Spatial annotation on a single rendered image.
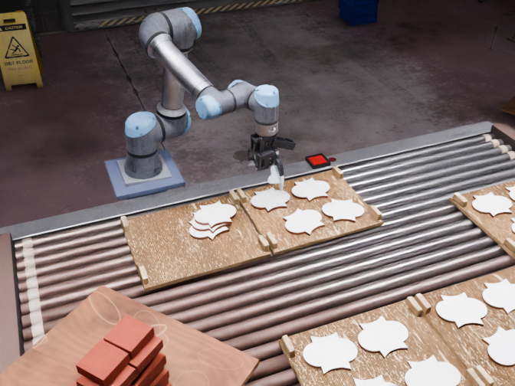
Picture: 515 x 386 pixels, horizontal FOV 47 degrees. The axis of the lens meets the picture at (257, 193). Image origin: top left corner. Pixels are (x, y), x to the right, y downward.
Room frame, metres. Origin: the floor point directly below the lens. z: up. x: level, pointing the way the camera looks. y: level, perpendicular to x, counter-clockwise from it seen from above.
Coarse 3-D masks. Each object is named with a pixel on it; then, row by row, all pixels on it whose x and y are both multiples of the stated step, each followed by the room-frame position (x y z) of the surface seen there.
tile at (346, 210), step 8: (336, 200) 1.67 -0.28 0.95; (352, 200) 1.67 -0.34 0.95; (328, 208) 1.62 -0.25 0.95; (336, 208) 1.62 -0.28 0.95; (344, 208) 1.62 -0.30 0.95; (352, 208) 1.62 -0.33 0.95; (360, 208) 1.62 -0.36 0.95; (328, 216) 1.59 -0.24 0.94; (336, 216) 1.58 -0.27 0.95; (344, 216) 1.58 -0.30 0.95; (352, 216) 1.58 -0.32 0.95; (360, 216) 1.59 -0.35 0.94
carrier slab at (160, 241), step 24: (144, 216) 1.59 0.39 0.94; (168, 216) 1.59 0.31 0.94; (192, 216) 1.59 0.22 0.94; (240, 216) 1.59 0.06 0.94; (144, 240) 1.46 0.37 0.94; (168, 240) 1.46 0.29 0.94; (192, 240) 1.46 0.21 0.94; (216, 240) 1.46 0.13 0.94; (240, 240) 1.46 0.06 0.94; (144, 264) 1.35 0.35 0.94; (168, 264) 1.35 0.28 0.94; (192, 264) 1.35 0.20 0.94; (216, 264) 1.35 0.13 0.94; (240, 264) 1.36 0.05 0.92; (144, 288) 1.25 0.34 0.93
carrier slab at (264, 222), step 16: (320, 176) 1.84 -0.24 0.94; (288, 192) 1.73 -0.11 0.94; (336, 192) 1.73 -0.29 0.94; (352, 192) 1.73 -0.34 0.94; (288, 208) 1.64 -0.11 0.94; (304, 208) 1.64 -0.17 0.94; (320, 208) 1.64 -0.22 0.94; (368, 208) 1.64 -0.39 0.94; (256, 224) 1.55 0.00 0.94; (272, 224) 1.55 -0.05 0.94; (336, 224) 1.55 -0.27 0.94; (352, 224) 1.55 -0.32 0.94; (368, 224) 1.55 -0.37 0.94; (288, 240) 1.46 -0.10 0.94; (304, 240) 1.46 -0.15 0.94; (320, 240) 1.47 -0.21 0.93
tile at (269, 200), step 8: (256, 192) 1.72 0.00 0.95; (264, 192) 1.72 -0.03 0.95; (272, 192) 1.72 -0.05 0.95; (280, 192) 1.72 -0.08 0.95; (256, 200) 1.67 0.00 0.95; (264, 200) 1.67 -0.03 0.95; (272, 200) 1.67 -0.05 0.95; (280, 200) 1.67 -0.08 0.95; (288, 200) 1.67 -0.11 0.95; (256, 208) 1.63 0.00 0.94; (264, 208) 1.63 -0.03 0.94; (272, 208) 1.63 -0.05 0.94
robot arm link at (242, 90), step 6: (234, 84) 1.76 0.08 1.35; (240, 84) 1.75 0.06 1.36; (246, 84) 1.75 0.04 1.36; (234, 90) 1.70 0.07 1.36; (240, 90) 1.71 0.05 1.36; (246, 90) 1.71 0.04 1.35; (252, 90) 1.70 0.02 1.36; (240, 96) 1.69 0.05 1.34; (246, 96) 1.70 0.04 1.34; (240, 102) 1.68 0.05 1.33; (246, 102) 1.69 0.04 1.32; (240, 108) 1.69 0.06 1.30
